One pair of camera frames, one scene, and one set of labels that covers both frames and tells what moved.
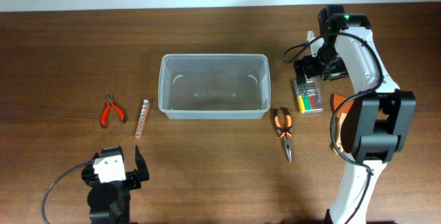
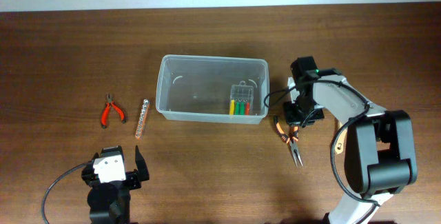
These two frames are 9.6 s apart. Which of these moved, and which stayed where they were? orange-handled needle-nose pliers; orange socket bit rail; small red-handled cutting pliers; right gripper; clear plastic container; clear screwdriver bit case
Moved: right gripper; clear screwdriver bit case; orange-handled needle-nose pliers
Stayed: clear plastic container; small red-handled cutting pliers; orange socket bit rail
